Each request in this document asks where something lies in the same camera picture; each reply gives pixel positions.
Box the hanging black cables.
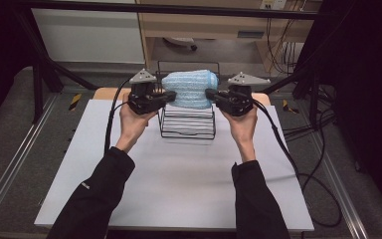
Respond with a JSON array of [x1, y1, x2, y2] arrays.
[[266, 17, 308, 76]]

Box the chair base with caster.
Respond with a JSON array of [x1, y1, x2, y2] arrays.
[[162, 36, 199, 52]]

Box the black metal stand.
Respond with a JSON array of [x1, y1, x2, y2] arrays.
[[262, 63, 323, 131], [12, 9, 99, 124]]

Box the aluminium rail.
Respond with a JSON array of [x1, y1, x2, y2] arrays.
[[0, 94, 60, 227], [310, 131, 370, 239]]

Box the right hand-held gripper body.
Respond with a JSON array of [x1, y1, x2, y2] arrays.
[[214, 71, 272, 118]]

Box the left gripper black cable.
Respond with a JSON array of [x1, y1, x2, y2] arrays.
[[102, 78, 134, 157]]

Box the black metal frame beam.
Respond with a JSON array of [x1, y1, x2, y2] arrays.
[[15, 0, 320, 21]]

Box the blue striped towel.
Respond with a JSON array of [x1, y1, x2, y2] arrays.
[[160, 69, 220, 110]]

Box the person's right hand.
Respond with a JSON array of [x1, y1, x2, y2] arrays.
[[220, 105, 260, 163]]

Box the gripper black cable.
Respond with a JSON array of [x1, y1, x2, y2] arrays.
[[251, 99, 344, 229], [102, 78, 134, 157]]

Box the white power outlet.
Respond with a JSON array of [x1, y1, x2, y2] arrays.
[[259, 0, 288, 11]]

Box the person's left hand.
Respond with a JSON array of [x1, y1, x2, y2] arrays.
[[114, 94, 159, 154]]

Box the black floor cables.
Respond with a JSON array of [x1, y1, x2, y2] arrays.
[[282, 84, 336, 142]]

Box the wooden desk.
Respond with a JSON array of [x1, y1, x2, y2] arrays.
[[135, 0, 323, 74]]

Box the black wire rack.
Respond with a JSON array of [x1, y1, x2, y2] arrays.
[[155, 60, 221, 140]]

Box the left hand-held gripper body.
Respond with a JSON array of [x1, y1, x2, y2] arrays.
[[126, 68, 167, 116]]

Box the white cabinet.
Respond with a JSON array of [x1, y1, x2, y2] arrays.
[[31, 7, 146, 65]]

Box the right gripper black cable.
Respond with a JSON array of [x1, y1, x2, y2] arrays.
[[251, 99, 344, 229]]

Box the yellow black tape marker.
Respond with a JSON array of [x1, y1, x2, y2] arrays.
[[68, 93, 83, 112], [282, 99, 300, 115]]

